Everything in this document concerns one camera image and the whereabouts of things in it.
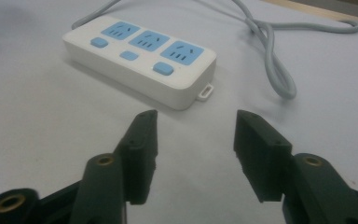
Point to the white power strip blue sockets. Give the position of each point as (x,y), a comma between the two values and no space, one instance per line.
(143,59)

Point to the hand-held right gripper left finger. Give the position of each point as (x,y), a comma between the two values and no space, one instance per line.
(136,155)

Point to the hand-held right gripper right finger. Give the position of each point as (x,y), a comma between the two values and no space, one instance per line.
(267,155)

